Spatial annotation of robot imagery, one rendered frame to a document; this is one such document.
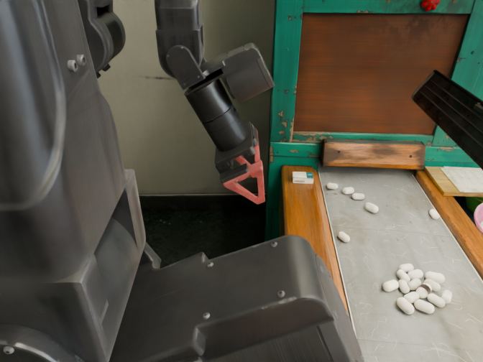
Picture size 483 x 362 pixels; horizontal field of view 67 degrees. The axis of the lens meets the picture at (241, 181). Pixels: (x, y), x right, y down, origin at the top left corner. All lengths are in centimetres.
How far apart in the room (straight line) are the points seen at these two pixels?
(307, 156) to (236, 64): 69
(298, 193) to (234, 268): 88
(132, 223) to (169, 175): 200
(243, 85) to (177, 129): 151
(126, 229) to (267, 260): 6
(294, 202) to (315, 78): 36
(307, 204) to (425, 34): 55
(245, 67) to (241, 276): 41
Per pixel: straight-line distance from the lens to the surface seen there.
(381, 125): 119
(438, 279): 89
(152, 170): 217
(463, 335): 83
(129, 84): 198
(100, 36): 52
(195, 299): 16
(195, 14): 51
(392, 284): 84
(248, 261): 16
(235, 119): 56
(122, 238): 16
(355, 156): 114
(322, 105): 113
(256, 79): 53
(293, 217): 94
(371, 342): 75
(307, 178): 108
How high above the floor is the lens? 133
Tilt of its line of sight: 31 degrees down
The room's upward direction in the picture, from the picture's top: straight up
